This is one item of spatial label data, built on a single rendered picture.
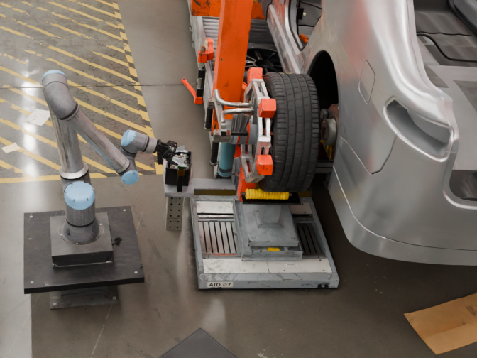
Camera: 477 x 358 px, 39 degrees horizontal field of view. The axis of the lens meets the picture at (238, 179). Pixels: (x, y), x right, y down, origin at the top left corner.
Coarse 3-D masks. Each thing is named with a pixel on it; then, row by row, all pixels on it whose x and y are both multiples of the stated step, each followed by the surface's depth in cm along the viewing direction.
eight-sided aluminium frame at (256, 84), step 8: (256, 80) 359; (248, 88) 370; (256, 88) 352; (264, 88) 353; (248, 96) 380; (256, 96) 347; (264, 96) 348; (256, 104) 345; (264, 136) 340; (248, 144) 391; (256, 144) 343; (264, 144) 341; (248, 152) 390; (256, 152) 345; (264, 152) 346; (248, 160) 388; (248, 176) 366; (256, 176) 352; (264, 176) 353
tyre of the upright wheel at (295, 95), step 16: (272, 80) 351; (288, 80) 350; (304, 80) 354; (272, 96) 348; (288, 96) 342; (304, 96) 343; (288, 112) 338; (304, 112) 340; (288, 128) 337; (304, 128) 339; (320, 128) 341; (288, 144) 338; (304, 144) 339; (288, 160) 341; (304, 160) 343; (272, 176) 348; (288, 176) 349; (304, 176) 350
